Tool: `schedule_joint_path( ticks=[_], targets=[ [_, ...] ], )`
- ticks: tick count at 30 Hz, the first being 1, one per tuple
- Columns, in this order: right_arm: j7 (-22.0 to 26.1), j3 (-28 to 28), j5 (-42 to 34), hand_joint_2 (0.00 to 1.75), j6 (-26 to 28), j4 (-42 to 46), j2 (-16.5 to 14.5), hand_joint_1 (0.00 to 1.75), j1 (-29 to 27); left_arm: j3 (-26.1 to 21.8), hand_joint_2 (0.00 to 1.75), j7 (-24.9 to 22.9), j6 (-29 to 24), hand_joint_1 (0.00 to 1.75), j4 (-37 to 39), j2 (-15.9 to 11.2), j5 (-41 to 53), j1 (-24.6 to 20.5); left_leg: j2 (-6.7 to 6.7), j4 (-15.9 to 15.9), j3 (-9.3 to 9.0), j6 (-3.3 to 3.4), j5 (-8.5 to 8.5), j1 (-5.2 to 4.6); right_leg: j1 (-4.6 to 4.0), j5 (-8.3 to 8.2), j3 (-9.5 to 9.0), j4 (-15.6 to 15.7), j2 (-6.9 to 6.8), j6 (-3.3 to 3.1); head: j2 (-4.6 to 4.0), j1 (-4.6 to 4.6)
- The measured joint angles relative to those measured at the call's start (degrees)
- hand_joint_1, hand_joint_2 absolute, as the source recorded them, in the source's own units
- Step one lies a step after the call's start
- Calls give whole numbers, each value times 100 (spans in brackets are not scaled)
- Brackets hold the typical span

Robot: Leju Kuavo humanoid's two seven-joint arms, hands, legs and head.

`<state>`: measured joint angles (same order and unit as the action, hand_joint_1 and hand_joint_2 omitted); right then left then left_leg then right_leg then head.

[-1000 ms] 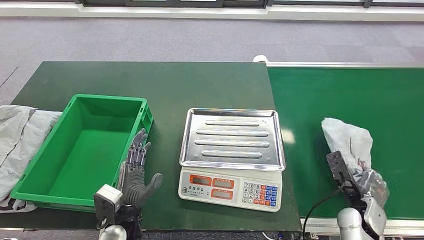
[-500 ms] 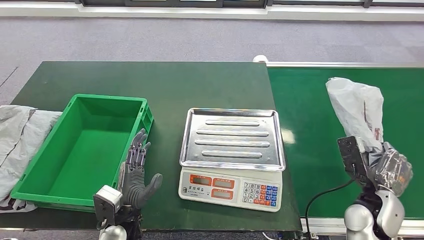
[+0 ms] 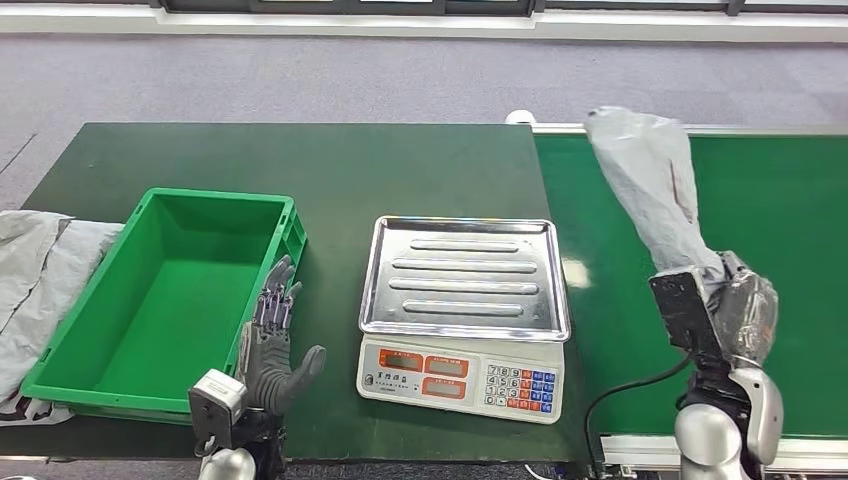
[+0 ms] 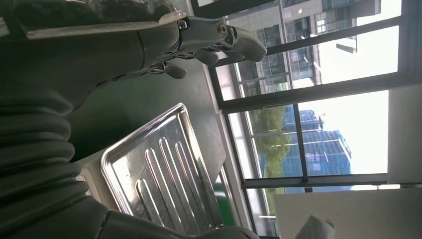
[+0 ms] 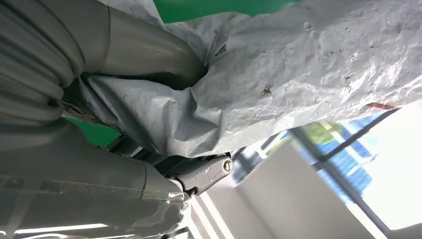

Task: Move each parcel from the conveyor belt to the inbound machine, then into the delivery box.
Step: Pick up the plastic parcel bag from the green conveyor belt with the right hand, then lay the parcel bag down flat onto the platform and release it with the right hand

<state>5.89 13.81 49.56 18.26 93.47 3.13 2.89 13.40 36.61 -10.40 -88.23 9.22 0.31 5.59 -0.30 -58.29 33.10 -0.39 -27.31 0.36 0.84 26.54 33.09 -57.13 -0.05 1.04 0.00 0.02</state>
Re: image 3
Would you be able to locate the green conveyor belt machine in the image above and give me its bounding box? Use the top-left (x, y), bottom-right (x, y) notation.
top-left (503, 109), bottom-right (848, 480)

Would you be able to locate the steel weighing tray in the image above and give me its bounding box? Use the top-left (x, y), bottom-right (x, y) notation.
top-left (358, 215), bottom-right (572, 344)

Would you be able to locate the green plastic crate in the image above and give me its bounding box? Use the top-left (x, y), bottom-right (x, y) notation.
top-left (19, 187), bottom-right (309, 427)

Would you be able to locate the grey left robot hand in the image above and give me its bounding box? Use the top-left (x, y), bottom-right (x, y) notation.
top-left (235, 254), bottom-right (328, 417)

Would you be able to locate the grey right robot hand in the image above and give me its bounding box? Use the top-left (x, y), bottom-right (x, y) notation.
top-left (708, 250), bottom-right (780, 370)

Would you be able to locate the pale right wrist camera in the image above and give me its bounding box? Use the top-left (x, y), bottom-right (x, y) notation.
top-left (649, 266), bottom-right (727, 362)

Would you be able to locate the light grey plastic parcel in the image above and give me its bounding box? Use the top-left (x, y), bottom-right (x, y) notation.
top-left (0, 210), bottom-right (73, 333)

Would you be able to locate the grey parcel with red smudge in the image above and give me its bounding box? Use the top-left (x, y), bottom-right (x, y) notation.
top-left (582, 105), bottom-right (730, 299)

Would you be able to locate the white electronic scale body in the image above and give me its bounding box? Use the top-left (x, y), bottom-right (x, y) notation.
top-left (356, 334), bottom-right (566, 425)

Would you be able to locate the dark window frame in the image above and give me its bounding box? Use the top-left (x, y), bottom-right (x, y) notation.
top-left (148, 0), bottom-right (848, 16)

